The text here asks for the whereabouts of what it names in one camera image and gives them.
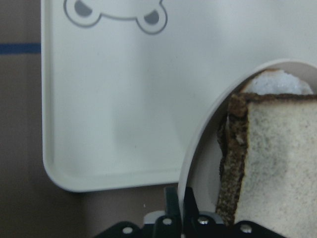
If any round cream plate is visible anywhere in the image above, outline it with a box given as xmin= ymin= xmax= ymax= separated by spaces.
xmin=178 ymin=60 xmax=317 ymax=238

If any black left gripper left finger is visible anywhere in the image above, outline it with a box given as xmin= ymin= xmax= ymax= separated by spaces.
xmin=153 ymin=187 xmax=182 ymax=238

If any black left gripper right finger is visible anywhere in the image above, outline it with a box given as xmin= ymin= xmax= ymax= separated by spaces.
xmin=183 ymin=187 xmax=223 ymax=238

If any bread slice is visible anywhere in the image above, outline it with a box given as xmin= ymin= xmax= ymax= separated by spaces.
xmin=216 ymin=93 xmax=317 ymax=237

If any cream bear tray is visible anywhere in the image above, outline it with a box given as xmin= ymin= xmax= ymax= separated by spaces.
xmin=41 ymin=0 xmax=317 ymax=192

